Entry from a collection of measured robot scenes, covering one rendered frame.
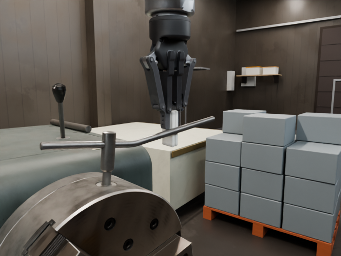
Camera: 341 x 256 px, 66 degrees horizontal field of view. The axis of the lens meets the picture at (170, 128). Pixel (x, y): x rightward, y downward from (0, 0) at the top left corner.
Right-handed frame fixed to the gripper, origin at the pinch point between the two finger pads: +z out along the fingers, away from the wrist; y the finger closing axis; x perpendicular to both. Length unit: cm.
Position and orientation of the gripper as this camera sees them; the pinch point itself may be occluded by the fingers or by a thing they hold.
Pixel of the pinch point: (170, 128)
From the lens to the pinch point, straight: 51.5
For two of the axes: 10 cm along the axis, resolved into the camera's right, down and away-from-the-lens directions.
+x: -7.1, -1.5, 6.9
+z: 0.1, 9.8, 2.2
